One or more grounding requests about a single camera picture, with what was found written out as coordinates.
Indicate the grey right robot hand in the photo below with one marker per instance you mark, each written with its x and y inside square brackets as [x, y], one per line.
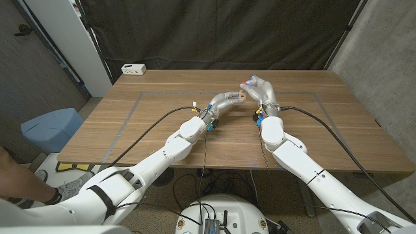
[263, 92]

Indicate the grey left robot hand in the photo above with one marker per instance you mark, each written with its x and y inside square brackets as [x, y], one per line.
[221, 104]

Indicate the wooden block with holes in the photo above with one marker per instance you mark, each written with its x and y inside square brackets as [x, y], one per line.
[242, 95]

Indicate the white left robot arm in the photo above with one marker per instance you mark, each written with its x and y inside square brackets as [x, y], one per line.
[130, 182]

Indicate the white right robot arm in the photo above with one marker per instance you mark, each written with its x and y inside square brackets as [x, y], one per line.
[318, 175]

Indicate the black backdrop curtain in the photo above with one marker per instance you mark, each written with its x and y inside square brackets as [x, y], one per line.
[214, 32]

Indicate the black round floor fan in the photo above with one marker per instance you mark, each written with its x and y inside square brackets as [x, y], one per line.
[164, 177]

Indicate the white power strip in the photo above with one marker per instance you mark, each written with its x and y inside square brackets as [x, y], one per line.
[133, 69]

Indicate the black backdrop stand pole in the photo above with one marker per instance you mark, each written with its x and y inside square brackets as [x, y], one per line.
[94, 42]
[347, 32]

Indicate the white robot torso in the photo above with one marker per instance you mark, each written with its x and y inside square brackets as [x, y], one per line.
[227, 208]

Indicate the grey table leg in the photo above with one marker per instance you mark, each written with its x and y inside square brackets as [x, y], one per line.
[305, 201]

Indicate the grey finned module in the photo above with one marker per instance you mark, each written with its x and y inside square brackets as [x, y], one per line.
[211, 226]

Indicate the yellow black floor marker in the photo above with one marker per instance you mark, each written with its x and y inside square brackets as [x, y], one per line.
[65, 167]

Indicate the blue stool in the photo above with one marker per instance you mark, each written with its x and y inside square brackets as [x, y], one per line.
[48, 130]

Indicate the white floor board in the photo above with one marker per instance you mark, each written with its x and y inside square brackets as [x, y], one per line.
[48, 161]

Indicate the person's bare leg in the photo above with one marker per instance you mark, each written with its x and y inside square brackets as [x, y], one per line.
[19, 182]

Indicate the black white sneaker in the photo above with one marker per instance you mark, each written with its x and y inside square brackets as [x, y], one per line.
[22, 203]

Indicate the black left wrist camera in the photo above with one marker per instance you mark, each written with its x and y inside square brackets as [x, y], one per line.
[213, 124]

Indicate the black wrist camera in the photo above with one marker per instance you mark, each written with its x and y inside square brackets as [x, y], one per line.
[258, 118]
[213, 124]

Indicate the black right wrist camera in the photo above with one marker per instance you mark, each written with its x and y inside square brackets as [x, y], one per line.
[258, 118]

